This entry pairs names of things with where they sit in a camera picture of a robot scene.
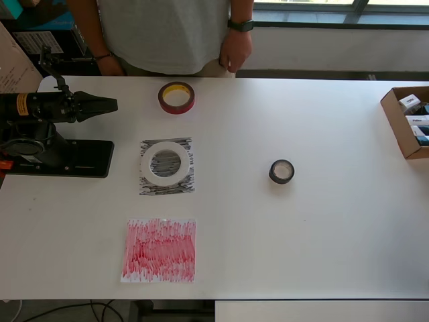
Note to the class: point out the red scribbled paper sheet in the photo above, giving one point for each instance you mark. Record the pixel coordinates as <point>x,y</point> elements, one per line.
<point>161,251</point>

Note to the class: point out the cardboard box with Chinese print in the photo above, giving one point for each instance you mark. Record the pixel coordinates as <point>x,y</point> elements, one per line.
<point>16,67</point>

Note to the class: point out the grey t-shirt torso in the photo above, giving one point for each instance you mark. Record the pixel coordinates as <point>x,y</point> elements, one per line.
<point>161,33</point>

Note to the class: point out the teal cardboard box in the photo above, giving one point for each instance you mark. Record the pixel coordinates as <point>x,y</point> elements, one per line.
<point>33,23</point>

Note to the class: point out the white cabinet panel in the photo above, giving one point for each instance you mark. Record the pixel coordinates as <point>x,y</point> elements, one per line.
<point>318,312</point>

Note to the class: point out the camera board on black bracket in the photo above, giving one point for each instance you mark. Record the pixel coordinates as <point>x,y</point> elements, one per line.
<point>45,58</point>

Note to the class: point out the black smartwatch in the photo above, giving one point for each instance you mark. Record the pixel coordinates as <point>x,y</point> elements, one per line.
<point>241,25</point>

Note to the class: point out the person's right hand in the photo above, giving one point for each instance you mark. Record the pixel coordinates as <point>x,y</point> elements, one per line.
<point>110,67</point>

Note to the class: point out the small black tape roll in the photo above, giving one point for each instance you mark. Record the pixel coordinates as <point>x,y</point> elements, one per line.
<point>281,181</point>

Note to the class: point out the person's left hand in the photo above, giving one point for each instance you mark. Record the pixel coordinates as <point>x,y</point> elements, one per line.
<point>236,50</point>

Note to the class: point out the white box with dark lettering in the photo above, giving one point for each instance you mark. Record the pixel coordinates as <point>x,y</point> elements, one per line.
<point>417,120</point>

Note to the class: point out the black box with white label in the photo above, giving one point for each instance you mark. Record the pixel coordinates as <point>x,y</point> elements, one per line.
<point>40,42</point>

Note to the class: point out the small white printed box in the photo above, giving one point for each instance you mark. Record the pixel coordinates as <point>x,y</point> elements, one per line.
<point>409,101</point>

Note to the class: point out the orange clamp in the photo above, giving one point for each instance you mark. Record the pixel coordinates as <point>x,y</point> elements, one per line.
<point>5,165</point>

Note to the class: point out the open brown cardboard tray box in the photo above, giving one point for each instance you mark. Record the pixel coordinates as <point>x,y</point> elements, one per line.
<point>395,134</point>

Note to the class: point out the person's left forearm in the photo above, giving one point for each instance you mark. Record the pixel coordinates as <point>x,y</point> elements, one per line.
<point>241,10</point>

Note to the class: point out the wide white tape roll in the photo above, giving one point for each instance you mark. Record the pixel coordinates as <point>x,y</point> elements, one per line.
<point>147,167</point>

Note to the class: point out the black scribbled paper sheet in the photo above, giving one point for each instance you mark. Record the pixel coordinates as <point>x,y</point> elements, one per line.
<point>147,190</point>

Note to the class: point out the person's right forearm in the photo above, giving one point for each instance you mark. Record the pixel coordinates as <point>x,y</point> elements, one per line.
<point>87,27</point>

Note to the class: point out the dark table leg frame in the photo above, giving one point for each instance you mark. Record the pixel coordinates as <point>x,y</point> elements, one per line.
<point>140,312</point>

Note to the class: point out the red tape roll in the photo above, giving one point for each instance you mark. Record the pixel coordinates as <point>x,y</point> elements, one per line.
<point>176,109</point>

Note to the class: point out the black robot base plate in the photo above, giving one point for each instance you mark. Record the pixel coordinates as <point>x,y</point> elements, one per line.
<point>94,157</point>

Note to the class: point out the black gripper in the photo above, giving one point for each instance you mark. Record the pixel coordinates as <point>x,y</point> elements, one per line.
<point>53,107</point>

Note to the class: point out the small dark teal box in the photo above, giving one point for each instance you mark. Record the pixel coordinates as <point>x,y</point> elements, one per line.
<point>422,137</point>

